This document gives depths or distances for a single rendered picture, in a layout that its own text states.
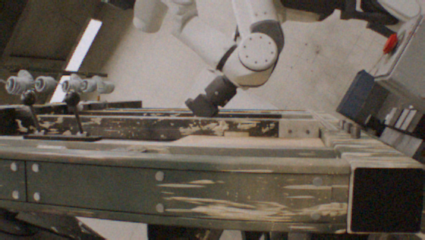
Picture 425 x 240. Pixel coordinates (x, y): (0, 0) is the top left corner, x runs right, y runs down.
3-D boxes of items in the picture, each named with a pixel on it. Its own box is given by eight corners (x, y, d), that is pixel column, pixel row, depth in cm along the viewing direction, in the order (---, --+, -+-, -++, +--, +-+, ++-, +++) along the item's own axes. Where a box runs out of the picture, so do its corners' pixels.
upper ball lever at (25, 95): (45, 143, 99) (29, 95, 92) (32, 142, 100) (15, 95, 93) (51, 134, 102) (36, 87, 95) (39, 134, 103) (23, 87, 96)
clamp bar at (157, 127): (319, 144, 129) (320, 64, 127) (-12, 134, 148) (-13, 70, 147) (316, 140, 138) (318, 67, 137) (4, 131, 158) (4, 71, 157)
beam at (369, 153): (423, 235, 60) (428, 165, 60) (347, 235, 62) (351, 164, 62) (322, 127, 277) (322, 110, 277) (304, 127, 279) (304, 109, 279)
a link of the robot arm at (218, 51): (180, 50, 96) (247, 103, 93) (176, 31, 86) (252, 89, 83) (210, 18, 98) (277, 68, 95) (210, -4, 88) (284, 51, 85)
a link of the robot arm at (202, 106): (212, 127, 149) (237, 102, 147) (207, 130, 140) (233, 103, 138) (187, 101, 150) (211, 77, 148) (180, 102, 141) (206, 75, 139)
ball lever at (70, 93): (88, 145, 97) (73, 95, 90) (73, 144, 98) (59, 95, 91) (94, 135, 100) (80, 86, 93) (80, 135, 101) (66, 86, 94)
